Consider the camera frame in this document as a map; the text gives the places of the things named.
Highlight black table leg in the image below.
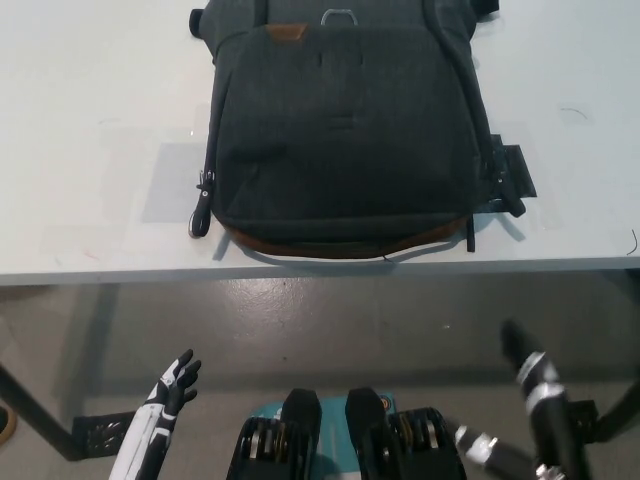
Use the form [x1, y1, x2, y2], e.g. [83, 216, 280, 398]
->
[592, 372, 640, 445]
[0, 362, 84, 462]

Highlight black perforated foot plate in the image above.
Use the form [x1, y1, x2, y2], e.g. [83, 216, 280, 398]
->
[72, 407, 139, 457]

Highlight brown round object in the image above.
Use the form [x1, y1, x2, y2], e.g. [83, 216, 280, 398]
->
[0, 403, 19, 437]

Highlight dark grey backpack brown trim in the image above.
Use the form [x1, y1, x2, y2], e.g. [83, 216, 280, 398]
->
[187, 0, 527, 264]

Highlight black tape patch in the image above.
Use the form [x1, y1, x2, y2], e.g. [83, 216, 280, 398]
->
[487, 133, 539, 217]

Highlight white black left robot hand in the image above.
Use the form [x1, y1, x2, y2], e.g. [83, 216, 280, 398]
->
[107, 348, 203, 480]

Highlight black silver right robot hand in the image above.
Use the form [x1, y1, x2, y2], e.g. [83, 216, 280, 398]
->
[452, 319, 597, 480]

